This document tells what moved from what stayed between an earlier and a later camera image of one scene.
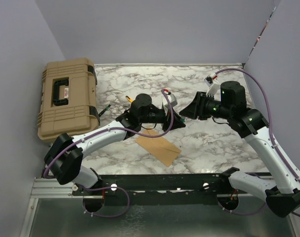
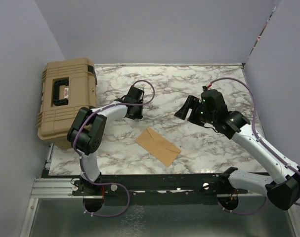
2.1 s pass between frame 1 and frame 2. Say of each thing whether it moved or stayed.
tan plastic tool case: stayed
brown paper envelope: stayed
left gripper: moved
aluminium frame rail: stayed
